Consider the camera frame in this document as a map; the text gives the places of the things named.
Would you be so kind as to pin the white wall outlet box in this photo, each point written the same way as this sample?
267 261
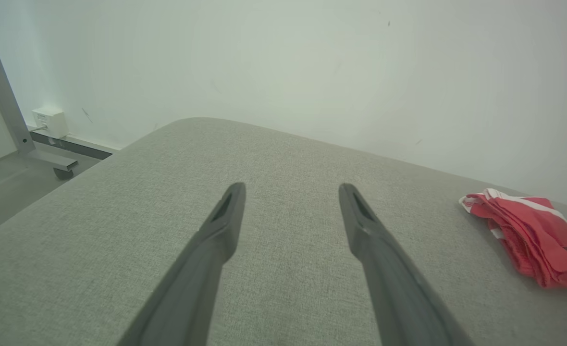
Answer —
50 122

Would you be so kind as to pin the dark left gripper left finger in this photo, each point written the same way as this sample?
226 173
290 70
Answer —
192 278

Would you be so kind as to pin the grey metal frame with caster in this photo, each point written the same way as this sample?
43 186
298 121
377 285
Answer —
5 96

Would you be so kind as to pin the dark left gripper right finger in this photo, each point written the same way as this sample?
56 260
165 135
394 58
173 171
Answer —
394 288

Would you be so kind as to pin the red shorts with white stripes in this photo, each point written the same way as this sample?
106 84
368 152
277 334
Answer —
533 235

